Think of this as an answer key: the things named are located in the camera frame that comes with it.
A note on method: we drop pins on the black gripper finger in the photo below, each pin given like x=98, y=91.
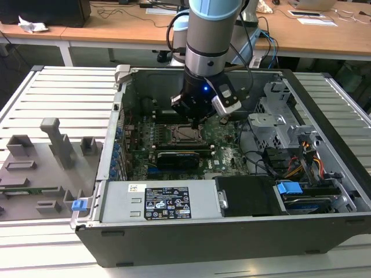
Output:
x=200, y=123
x=179, y=105

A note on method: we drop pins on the silver CPU chip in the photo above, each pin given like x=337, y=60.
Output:
x=187, y=133

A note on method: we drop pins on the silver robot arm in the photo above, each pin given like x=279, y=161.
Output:
x=211, y=34

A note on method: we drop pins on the CPU socket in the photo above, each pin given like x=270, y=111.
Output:
x=171, y=139

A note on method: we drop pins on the round coin battery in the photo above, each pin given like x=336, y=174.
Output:
x=224, y=120

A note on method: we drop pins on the green motherboard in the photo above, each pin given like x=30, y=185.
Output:
x=229, y=156

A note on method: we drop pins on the black graphics card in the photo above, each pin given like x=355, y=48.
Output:
x=176, y=160

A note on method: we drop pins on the silver metal drive cage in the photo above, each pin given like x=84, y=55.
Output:
x=266, y=127

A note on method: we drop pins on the small white box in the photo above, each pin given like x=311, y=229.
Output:
x=255, y=62

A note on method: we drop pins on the black plastic shroud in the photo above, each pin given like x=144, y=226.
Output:
x=249, y=194

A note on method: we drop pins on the wooden desk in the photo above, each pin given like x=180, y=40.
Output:
x=130, y=34
x=58, y=30

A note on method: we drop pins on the white paper sheet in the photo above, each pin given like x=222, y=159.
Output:
x=317, y=21
x=160, y=11

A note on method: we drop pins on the hard disk in blue carrier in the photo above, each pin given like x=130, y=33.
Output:
x=290, y=189

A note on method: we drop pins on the grey power supply unit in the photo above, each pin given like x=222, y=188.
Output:
x=121, y=202

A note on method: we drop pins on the black open PC case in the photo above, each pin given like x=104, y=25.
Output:
x=203, y=246

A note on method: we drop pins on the blue latch clip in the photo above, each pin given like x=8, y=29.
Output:
x=79, y=205

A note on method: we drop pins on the silver laptop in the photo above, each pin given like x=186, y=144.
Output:
x=316, y=4

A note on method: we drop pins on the grey parts rack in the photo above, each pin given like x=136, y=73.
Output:
x=34, y=179

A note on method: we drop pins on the black box on desk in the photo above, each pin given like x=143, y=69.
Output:
x=43, y=13

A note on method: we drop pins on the green RAM stick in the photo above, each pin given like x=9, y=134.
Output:
x=37, y=190

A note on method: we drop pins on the crumpled white paper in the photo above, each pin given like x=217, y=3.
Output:
x=32, y=25

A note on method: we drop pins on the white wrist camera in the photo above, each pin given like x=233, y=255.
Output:
x=227, y=102

